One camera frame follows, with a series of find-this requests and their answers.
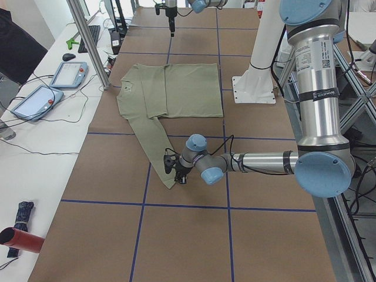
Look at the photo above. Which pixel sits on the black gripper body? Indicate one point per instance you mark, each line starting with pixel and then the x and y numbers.
pixel 170 12
pixel 183 170

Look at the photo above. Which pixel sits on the olive green long-sleeve shirt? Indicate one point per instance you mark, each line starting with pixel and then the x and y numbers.
pixel 171 91

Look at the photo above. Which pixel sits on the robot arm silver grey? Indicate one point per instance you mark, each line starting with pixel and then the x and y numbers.
pixel 197 6
pixel 323 165

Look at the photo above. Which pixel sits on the green plastic clamp tool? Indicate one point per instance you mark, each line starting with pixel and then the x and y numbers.
pixel 70 42

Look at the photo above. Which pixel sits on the black computer mouse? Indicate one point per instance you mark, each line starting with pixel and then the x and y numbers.
pixel 68 56

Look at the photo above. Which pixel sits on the far blue teach pendant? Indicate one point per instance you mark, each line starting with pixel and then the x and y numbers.
pixel 69 75

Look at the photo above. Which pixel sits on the blue teach pendant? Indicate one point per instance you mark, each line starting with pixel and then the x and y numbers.
pixel 38 103
pixel 69 75

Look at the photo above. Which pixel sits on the near blue teach pendant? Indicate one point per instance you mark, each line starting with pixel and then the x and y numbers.
pixel 38 103

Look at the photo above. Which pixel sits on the dark blue folded umbrella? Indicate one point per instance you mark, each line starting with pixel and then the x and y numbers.
pixel 21 223

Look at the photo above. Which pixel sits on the red cylinder tube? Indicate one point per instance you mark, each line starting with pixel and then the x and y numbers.
pixel 22 240

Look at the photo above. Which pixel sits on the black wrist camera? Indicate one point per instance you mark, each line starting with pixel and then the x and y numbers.
pixel 170 159

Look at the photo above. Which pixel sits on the grey aluminium camera post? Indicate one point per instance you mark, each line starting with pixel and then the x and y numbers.
pixel 80 21

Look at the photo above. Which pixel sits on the aluminium frame structure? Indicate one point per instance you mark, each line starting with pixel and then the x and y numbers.
pixel 348 221

